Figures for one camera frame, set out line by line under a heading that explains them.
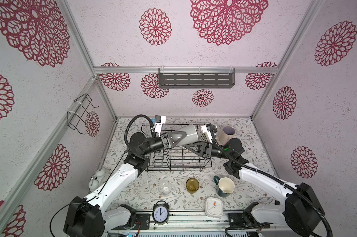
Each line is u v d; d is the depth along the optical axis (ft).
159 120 1.99
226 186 2.59
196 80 3.07
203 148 1.99
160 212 2.45
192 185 2.79
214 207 2.49
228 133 3.19
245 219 2.17
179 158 3.19
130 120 1.71
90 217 1.26
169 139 1.82
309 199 1.38
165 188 2.76
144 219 2.44
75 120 2.50
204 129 2.01
